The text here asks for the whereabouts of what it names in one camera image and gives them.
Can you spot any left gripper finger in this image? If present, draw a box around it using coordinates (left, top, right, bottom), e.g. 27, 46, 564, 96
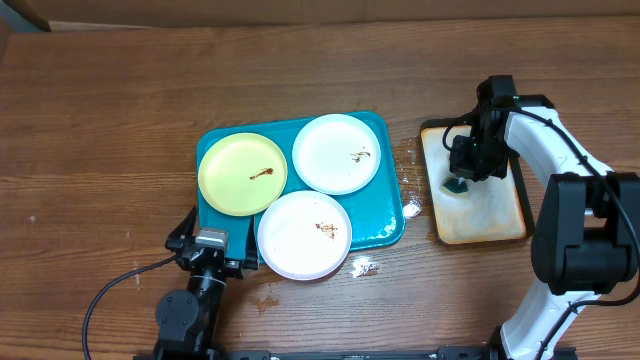
243, 216, 259, 269
165, 206, 197, 252

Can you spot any green yellow sponge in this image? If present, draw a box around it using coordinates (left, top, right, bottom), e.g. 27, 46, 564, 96
441, 177, 469, 198

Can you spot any yellow plate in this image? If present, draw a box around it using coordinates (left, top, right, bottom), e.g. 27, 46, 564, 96
198, 133, 288, 216

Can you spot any white plate with brown stain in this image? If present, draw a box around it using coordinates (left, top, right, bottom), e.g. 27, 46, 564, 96
292, 114, 381, 195

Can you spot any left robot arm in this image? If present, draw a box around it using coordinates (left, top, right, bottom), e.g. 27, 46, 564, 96
151, 208, 259, 360

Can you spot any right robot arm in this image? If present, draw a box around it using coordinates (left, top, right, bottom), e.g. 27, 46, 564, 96
442, 75, 639, 360

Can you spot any black tray with soapy water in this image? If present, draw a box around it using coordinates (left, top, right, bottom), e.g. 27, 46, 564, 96
420, 119, 534, 245

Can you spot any teal plastic tray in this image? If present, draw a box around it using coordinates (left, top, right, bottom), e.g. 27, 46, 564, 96
196, 111, 406, 260

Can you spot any pale pink plate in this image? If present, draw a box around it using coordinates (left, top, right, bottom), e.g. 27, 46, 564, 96
257, 190, 352, 281

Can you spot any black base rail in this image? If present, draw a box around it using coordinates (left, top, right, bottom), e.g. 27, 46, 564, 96
133, 345, 579, 360

